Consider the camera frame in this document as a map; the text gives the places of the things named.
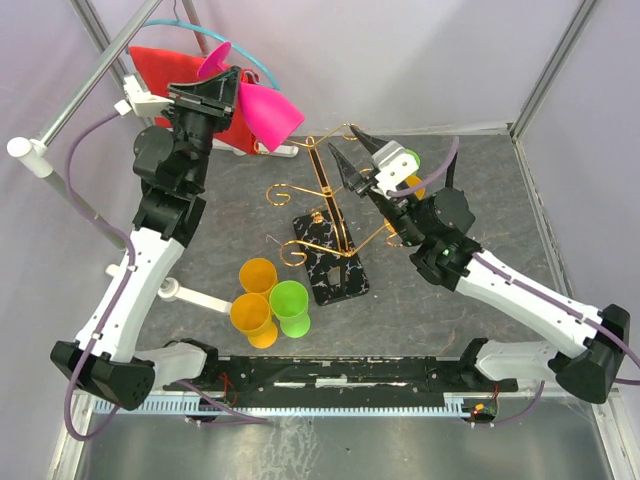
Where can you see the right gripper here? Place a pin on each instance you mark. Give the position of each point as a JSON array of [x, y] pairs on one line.
[[350, 178]]

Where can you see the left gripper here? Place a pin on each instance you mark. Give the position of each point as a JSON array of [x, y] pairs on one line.
[[216, 97]]

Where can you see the pink wine glass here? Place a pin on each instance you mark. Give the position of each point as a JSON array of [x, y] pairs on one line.
[[261, 116]]

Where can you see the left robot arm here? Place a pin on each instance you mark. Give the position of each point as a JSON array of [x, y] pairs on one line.
[[172, 164]]

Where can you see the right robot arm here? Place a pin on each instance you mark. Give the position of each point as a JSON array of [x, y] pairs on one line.
[[582, 347]]

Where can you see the green wine glass right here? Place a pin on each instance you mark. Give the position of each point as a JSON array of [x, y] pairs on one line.
[[416, 158]]

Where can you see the green wine glass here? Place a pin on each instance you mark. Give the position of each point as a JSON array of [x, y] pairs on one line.
[[289, 301], [416, 158]]

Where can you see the green wine glass front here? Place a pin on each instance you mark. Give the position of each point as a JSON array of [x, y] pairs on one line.
[[289, 301]]

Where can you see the orange wine glass front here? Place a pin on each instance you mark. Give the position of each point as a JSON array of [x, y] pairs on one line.
[[251, 315]]

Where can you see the red cloth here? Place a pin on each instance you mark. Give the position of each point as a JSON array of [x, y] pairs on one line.
[[158, 68]]

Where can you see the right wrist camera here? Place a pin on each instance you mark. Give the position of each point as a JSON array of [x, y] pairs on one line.
[[393, 168]]

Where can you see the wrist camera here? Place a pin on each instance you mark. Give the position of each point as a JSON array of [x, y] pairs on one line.
[[393, 168], [140, 100]]

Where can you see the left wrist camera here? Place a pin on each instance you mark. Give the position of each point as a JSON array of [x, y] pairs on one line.
[[140, 100]]

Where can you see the gold wire glass rack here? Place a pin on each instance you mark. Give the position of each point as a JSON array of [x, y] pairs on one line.
[[322, 244]]

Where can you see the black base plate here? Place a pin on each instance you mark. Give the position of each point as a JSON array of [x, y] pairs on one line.
[[272, 381]]

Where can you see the white slotted cable duct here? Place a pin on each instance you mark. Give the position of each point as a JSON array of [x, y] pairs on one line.
[[190, 404]]

